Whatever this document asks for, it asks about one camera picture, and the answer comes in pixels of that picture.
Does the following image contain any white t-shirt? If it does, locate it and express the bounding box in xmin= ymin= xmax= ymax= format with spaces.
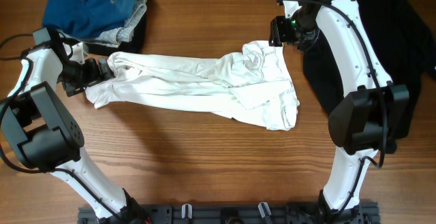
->
xmin=86 ymin=41 xmax=300 ymax=131

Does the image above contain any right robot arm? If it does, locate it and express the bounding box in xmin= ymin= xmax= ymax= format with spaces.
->
xmin=269 ymin=0 xmax=409 ymax=223

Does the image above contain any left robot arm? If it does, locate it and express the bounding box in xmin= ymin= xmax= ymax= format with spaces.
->
xmin=1 ymin=44 xmax=146 ymax=223

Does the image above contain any folded black garment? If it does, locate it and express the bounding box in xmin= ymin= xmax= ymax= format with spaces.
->
xmin=68 ymin=11 xmax=147 ymax=56

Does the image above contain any folded light denim garment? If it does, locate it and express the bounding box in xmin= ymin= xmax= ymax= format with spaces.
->
xmin=59 ymin=0 xmax=147 ymax=48

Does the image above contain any folded blue shirt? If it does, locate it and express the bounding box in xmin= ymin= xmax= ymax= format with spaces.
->
xmin=42 ymin=0 xmax=135 ymax=39

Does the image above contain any black t-shirt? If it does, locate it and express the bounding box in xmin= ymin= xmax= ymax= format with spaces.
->
xmin=302 ymin=0 xmax=435 ymax=139

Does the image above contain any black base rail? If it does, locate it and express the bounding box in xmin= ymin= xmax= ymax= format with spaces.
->
xmin=77 ymin=202 xmax=381 ymax=224

